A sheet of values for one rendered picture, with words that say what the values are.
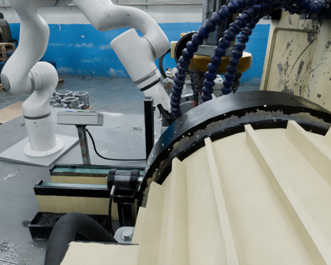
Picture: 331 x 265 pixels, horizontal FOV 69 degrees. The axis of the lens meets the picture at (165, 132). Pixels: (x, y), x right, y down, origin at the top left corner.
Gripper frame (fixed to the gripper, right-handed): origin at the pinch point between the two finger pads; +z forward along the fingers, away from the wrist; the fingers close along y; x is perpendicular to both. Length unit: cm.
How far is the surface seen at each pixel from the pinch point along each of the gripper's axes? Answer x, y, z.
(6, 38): -399, -575, -219
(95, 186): -31.4, 10.3, 3.2
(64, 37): -275, -602, -148
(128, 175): -13.3, 20.7, -0.4
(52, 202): -46.1, 13.2, 0.3
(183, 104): 3.5, -14.7, -0.2
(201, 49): 17.9, 10.6, -18.0
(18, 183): -71, -5, -6
